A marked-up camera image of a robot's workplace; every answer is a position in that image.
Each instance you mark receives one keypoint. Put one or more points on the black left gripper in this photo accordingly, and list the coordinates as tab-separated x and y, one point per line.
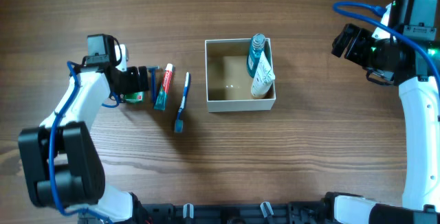
143	78

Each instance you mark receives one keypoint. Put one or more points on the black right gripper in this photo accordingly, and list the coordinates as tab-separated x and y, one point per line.
348	42

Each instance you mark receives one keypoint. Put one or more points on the green white soap box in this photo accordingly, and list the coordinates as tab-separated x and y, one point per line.
134	98

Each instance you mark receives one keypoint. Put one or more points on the white lotion tube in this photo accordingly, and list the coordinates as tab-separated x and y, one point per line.
263	79

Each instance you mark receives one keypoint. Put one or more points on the blue Listerine mouthwash bottle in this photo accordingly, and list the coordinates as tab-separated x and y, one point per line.
256	48

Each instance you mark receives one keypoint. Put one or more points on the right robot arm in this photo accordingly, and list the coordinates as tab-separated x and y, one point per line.
401	65

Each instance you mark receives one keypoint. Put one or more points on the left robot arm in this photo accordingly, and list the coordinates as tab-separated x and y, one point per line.
62	167

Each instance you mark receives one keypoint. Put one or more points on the white square container box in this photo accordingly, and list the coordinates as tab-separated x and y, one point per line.
228	84

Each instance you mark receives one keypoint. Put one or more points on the blue disposable razor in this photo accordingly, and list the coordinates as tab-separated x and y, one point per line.
152	71

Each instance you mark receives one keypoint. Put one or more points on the red green toothpaste tube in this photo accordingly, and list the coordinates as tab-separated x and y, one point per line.
161	100

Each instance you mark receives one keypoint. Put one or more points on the blue white toothbrush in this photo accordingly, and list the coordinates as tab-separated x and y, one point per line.
179	123

